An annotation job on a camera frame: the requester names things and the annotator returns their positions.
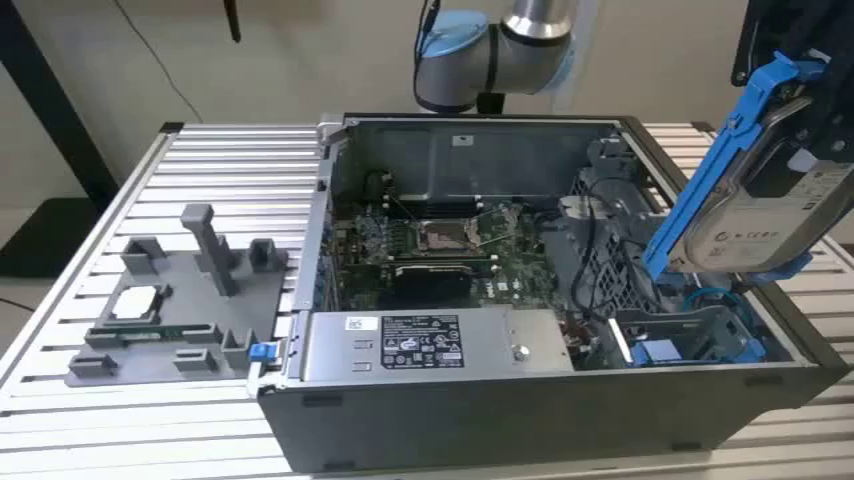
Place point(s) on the grey parts rack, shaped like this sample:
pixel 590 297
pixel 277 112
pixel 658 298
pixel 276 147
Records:
pixel 193 310

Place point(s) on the blue case latch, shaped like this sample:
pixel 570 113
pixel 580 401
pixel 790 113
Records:
pixel 261 352

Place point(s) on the thin metal locking lever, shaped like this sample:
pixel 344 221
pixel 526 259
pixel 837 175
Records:
pixel 403 206

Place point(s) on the green RAM stick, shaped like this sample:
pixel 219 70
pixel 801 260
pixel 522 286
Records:
pixel 176 332

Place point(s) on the black floor pad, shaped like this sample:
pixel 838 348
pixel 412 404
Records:
pixel 47 235

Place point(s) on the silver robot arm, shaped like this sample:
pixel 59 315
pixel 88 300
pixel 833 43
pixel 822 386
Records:
pixel 494 60

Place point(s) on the black RAM slot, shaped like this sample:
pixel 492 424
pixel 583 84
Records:
pixel 440 257
pixel 440 262

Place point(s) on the CPU socket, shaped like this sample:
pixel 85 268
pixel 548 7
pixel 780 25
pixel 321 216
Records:
pixel 443 237

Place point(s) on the hard disk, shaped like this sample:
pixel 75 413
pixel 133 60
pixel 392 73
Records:
pixel 754 235

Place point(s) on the black finned board heatsink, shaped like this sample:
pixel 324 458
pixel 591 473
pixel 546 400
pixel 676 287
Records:
pixel 440 207

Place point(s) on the black PC case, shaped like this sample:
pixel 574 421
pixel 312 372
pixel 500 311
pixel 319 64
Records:
pixel 467 425

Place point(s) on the silver power supply unit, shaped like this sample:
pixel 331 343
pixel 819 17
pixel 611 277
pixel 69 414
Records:
pixel 534 340

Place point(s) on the silver CPU plate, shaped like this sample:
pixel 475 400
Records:
pixel 136 302

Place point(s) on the green motherboard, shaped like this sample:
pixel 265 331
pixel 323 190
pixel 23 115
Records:
pixel 520 270

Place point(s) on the dark upright post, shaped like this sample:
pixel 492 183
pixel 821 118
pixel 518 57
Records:
pixel 47 100

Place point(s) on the metal disk bay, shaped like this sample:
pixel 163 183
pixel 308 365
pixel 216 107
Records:
pixel 707 320

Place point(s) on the grey metal drive cage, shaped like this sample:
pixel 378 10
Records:
pixel 600 280

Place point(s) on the empty blue disk carrier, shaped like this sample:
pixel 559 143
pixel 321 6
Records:
pixel 656 351

